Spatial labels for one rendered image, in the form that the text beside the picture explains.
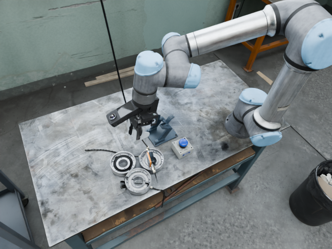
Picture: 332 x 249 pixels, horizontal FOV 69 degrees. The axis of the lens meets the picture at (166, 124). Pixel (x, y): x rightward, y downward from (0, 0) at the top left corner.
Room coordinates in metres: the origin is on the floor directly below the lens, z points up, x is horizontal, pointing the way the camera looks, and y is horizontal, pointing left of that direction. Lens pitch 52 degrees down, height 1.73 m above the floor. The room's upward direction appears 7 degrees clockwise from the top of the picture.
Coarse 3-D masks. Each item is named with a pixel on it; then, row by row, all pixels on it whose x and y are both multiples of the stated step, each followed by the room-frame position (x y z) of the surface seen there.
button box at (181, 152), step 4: (176, 140) 0.62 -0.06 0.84; (172, 144) 0.60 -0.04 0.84; (176, 144) 0.60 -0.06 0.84; (188, 144) 0.61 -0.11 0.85; (172, 148) 0.60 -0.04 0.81; (176, 148) 0.58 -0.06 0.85; (180, 148) 0.58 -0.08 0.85; (184, 148) 0.59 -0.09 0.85; (188, 148) 0.59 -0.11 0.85; (192, 148) 0.59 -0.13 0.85; (176, 152) 0.57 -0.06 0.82; (180, 152) 0.56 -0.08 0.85; (184, 152) 0.56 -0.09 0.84; (188, 152) 0.58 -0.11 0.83; (180, 156) 0.55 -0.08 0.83; (184, 156) 0.57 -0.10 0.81
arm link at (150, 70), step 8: (144, 56) 0.55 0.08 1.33; (152, 56) 0.55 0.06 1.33; (160, 56) 0.56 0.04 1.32; (136, 64) 0.53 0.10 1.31; (144, 64) 0.52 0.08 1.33; (152, 64) 0.52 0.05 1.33; (160, 64) 0.53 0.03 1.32; (136, 72) 0.52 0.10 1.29; (144, 72) 0.51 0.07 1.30; (152, 72) 0.52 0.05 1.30; (160, 72) 0.53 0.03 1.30; (136, 80) 0.52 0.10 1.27; (144, 80) 0.51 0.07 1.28; (152, 80) 0.51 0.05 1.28; (160, 80) 0.52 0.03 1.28; (136, 88) 0.52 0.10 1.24; (144, 88) 0.51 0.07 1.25; (152, 88) 0.52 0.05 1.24
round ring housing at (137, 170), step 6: (138, 168) 0.46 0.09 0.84; (126, 174) 0.43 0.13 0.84; (138, 174) 0.44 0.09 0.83; (126, 180) 0.41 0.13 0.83; (132, 180) 0.41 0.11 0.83; (150, 180) 0.42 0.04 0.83; (126, 186) 0.38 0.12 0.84; (138, 186) 0.39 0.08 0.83; (150, 186) 0.40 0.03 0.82; (132, 192) 0.36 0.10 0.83; (138, 192) 0.36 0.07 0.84; (144, 192) 0.37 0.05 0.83
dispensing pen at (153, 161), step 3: (147, 147) 0.55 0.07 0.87; (147, 150) 0.55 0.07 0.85; (150, 153) 0.52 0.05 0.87; (150, 156) 0.51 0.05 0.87; (153, 156) 0.51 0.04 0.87; (153, 159) 0.50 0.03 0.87; (153, 162) 0.49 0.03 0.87; (153, 165) 0.48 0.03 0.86; (153, 168) 0.46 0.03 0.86; (153, 171) 0.45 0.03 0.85; (156, 177) 0.43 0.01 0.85
